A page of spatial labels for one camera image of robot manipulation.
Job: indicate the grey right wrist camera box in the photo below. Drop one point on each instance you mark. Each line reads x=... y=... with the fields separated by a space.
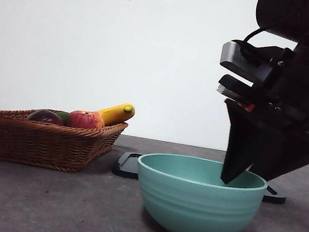
x=247 y=66

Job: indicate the green avocado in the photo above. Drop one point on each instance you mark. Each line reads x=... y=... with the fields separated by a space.
x=63 y=117

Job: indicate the black rectangular tray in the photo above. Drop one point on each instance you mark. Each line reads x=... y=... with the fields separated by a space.
x=125 y=172

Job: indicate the dark purple plum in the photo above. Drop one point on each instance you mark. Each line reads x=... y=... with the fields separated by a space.
x=45 y=117

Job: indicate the brown wicker basket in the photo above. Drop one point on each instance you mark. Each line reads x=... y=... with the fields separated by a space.
x=38 y=144

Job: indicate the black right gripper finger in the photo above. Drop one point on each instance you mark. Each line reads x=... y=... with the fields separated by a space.
x=241 y=141
x=288 y=159

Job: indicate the yellow banana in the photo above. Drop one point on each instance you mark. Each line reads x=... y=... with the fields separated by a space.
x=116 y=114

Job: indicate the red yellow apple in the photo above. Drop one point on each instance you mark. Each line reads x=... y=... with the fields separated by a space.
x=83 y=120

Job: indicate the teal ribbed bowl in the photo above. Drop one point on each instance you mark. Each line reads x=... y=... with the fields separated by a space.
x=195 y=210

